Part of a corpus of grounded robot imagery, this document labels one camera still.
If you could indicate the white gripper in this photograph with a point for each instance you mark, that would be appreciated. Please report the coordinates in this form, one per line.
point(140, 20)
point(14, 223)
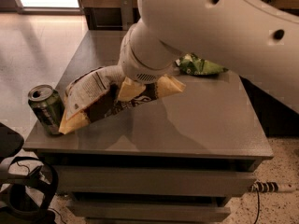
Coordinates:
point(140, 71)

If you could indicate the brown chip bag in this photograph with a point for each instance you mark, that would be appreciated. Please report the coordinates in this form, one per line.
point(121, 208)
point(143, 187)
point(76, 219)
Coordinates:
point(93, 96)

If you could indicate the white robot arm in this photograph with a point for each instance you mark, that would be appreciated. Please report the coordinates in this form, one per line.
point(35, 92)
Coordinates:
point(248, 37)

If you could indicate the green chip bag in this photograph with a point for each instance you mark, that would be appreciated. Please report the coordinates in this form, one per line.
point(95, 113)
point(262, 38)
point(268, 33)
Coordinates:
point(192, 65)

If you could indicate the green soda can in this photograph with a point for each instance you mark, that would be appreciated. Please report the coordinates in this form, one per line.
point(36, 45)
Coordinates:
point(48, 107)

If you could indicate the grey drawer cabinet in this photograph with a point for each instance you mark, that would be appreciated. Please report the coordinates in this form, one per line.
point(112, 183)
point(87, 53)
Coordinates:
point(211, 126)

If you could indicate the upper grey drawer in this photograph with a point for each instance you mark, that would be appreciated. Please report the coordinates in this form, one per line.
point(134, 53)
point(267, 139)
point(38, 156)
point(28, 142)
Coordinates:
point(153, 181)

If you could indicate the grey drawer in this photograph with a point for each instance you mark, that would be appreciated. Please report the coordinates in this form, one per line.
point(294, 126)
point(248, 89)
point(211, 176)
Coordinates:
point(149, 212)
point(153, 181)

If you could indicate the lower grey drawer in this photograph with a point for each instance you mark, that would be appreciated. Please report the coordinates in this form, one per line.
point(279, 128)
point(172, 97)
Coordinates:
point(149, 212)

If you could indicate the black office chair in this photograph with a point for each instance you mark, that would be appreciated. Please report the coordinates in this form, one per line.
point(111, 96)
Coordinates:
point(27, 198)

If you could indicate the white power strip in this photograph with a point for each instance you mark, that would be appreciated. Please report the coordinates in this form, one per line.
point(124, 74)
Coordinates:
point(264, 187)

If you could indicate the left metal wall bracket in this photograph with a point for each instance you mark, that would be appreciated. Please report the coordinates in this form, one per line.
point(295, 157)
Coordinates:
point(127, 14)

